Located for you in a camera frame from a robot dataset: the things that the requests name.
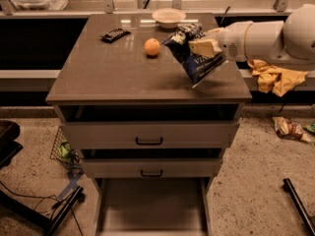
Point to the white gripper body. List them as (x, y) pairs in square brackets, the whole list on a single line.
[(232, 41)]

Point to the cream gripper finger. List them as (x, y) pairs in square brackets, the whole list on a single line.
[(216, 30), (208, 47)]

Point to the blue chip bag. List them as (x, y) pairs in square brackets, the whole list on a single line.
[(197, 67)]

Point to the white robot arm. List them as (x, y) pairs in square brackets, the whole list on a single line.
[(289, 43)]

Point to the top grey drawer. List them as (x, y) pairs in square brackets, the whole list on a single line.
[(140, 135)]

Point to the grey drawer cabinet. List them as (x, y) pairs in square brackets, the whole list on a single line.
[(118, 82)]

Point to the brown snack bag on floor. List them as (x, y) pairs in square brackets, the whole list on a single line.
[(286, 129)]

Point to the middle grey drawer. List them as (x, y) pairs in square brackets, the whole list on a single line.
[(151, 167)]

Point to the bottom grey open drawer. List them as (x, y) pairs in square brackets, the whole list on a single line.
[(152, 207)]

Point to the white bowl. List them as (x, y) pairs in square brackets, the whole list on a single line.
[(168, 18)]

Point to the yellow cloth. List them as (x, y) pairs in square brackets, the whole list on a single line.
[(275, 79)]

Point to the orange fruit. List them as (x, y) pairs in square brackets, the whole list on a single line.
[(152, 47)]

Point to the dark candy bar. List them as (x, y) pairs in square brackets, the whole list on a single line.
[(114, 35)]

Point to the green packet on floor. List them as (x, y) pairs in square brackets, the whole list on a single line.
[(310, 128)]

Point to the black bar right floor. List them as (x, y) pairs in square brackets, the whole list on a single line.
[(308, 220)]

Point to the wire basket with green item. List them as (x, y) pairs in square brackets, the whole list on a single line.
[(63, 154)]

